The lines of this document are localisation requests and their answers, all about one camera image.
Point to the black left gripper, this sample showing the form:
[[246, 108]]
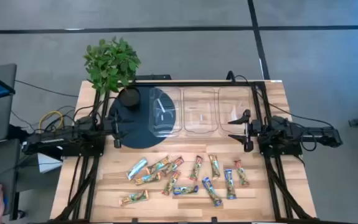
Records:
[[108, 130]]

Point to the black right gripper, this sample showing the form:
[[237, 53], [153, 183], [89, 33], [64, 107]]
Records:
[[255, 132]]

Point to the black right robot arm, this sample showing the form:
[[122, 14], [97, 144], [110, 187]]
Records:
[[306, 132]]

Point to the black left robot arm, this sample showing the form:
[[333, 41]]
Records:
[[60, 140]]

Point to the green plant with black pot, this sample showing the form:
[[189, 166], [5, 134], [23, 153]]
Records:
[[111, 65]]

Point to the white paper sheet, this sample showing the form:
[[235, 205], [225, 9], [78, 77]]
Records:
[[49, 163]]

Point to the black table clamp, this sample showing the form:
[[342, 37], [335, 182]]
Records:
[[214, 220], [134, 220]]

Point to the black desk beam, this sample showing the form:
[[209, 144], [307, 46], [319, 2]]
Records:
[[15, 132]]

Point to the black caster wheel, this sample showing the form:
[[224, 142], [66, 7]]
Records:
[[21, 214]]

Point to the black bracket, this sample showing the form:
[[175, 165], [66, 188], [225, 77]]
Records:
[[152, 76]]

